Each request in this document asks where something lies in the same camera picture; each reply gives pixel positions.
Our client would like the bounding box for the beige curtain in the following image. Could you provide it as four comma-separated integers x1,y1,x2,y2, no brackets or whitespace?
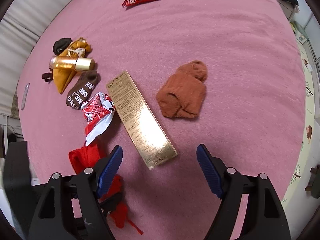
1,0,71,119

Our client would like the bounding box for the black rolled sock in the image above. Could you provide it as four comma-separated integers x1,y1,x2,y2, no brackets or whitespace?
53,38,72,55

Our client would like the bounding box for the red white wrapper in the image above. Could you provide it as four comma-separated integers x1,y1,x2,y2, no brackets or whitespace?
80,92,116,146

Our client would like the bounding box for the patterned cream floor mat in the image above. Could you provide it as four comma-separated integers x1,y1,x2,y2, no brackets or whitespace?
280,22,320,205

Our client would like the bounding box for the mustard yellow pouch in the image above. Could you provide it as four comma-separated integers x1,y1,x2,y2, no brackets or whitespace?
53,37,92,94

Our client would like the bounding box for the pink bed sheet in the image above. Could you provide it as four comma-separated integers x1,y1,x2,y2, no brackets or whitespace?
18,0,305,239

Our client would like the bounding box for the red cloth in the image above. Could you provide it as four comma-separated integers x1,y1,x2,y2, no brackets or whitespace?
68,139,143,235

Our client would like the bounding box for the small clear silver item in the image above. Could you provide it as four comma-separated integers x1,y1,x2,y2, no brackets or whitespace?
21,83,30,110

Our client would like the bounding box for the dark green round stool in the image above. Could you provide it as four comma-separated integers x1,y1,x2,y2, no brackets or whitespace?
304,165,320,199

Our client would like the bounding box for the rust brown sock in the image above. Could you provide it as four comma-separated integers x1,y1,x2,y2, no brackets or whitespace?
156,60,208,119

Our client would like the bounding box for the dark brown lettered sock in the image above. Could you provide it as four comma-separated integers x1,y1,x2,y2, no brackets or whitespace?
66,70,100,110

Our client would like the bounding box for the gold rectangular box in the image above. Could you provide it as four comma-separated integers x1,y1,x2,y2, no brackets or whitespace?
106,71,178,170

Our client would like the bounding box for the dark maroon small cloth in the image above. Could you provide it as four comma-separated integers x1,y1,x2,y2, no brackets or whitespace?
42,72,53,82

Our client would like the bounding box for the gold amber bottle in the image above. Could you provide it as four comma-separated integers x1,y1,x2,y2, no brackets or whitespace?
49,56,95,72

